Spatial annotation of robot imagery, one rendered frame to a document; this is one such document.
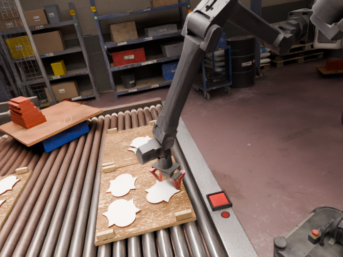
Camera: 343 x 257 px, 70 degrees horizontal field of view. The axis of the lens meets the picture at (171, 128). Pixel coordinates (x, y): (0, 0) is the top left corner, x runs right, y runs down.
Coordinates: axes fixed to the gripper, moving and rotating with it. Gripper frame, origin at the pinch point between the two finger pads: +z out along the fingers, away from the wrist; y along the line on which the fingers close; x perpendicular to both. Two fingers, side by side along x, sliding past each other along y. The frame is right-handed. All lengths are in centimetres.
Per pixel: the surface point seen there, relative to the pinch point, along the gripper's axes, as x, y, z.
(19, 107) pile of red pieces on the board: -12, -104, -22
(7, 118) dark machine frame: -8, -160, -3
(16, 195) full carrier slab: -40, -56, 2
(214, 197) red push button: 4.6, 18.6, 2.4
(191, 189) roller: 4.4, 7.9, 3.3
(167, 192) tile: -3.8, 2.5, 0.8
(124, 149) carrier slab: 10.4, -41.1, 1.8
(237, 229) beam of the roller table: -3.1, 31.6, 3.7
